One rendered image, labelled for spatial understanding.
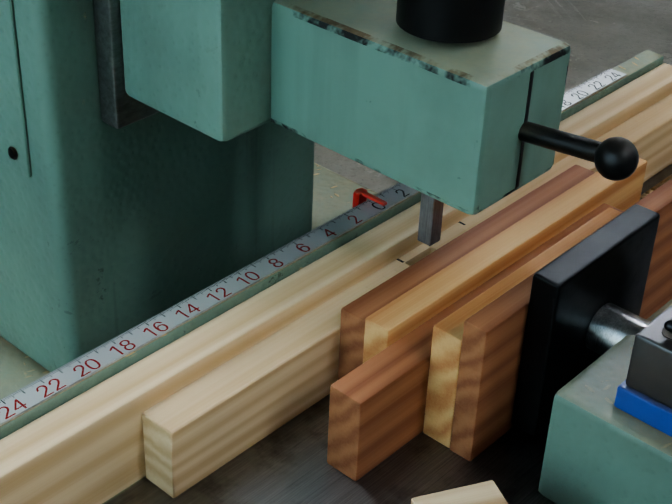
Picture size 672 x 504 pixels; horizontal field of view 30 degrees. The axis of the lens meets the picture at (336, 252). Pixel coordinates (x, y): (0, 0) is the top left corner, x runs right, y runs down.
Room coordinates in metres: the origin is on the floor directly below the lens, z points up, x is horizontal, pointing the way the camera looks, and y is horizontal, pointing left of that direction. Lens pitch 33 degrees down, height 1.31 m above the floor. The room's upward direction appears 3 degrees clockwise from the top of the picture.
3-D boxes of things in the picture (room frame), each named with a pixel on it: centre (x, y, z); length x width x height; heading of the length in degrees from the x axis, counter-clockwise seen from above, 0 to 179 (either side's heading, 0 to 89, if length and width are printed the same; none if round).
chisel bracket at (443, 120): (0.58, -0.04, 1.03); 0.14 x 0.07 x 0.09; 49
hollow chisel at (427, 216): (0.57, -0.05, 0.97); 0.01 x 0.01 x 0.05; 49
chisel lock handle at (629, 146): (0.52, -0.11, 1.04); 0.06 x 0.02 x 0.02; 49
